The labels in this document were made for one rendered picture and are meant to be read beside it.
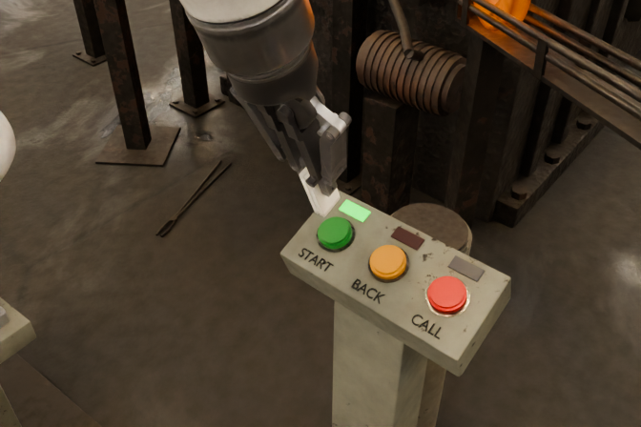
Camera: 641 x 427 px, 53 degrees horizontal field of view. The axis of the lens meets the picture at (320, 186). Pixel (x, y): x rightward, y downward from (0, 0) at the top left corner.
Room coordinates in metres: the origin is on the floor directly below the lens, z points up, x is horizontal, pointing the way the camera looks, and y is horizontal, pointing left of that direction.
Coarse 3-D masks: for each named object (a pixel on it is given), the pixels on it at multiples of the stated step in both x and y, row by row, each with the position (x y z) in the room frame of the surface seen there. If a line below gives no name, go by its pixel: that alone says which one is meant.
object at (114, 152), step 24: (96, 0) 1.58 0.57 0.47; (120, 0) 1.61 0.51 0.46; (120, 24) 1.58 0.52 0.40; (120, 48) 1.58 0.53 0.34; (120, 72) 1.58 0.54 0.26; (120, 96) 1.58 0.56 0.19; (120, 120) 1.58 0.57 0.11; (144, 120) 1.61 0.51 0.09; (120, 144) 1.61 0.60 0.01; (144, 144) 1.58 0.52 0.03; (168, 144) 1.61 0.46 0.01
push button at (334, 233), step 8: (336, 216) 0.58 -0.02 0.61; (320, 224) 0.57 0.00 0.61; (328, 224) 0.56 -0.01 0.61; (336, 224) 0.56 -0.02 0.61; (344, 224) 0.56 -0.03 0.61; (320, 232) 0.56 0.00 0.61; (328, 232) 0.55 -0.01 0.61; (336, 232) 0.55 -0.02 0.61; (344, 232) 0.55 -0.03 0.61; (320, 240) 0.55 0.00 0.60; (328, 240) 0.54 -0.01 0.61; (336, 240) 0.54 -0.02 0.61; (344, 240) 0.54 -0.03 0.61; (336, 248) 0.54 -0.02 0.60
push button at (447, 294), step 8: (440, 280) 0.47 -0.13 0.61; (448, 280) 0.47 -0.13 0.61; (456, 280) 0.47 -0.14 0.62; (432, 288) 0.47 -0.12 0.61; (440, 288) 0.47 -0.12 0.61; (448, 288) 0.46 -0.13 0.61; (456, 288) 0.46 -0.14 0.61; (464, 288) 0.46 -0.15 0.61; (432, 296) 0.46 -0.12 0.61; (440, 296) 0.46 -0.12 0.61; (448, 296) 0.45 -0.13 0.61; (456, 296) 0.45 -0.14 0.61; (464, 296) 0.45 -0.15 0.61; (432, 304) 0.45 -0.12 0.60; (440, 304) 0.45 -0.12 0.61; (448, 304) 0.45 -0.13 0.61; (456, 304) 0.45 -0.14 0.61; (464, 304) 0.45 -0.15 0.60; (440, 312) 0.45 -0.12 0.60; (448, 312) 0.44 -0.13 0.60
